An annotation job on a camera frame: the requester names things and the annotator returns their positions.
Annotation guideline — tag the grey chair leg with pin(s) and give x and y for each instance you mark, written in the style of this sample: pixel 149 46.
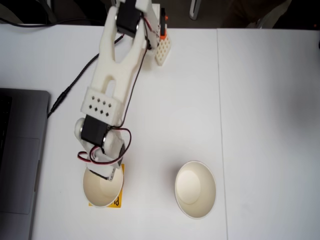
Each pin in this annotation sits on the grey chair leg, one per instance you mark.
pixel 265 20
pixel 194 10

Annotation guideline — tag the grey laptop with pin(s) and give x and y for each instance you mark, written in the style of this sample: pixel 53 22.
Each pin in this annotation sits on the grey laptop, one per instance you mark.
pixel 22 162

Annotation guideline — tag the yellow handwritten sticky note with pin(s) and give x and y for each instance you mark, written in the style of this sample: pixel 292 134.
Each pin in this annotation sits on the yellow handwritten sticky note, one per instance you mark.
pixel 120 201

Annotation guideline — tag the brown paper cup with note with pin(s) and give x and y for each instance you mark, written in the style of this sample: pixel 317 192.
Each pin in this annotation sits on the brown paper cup with note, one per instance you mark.
pixel 100 195

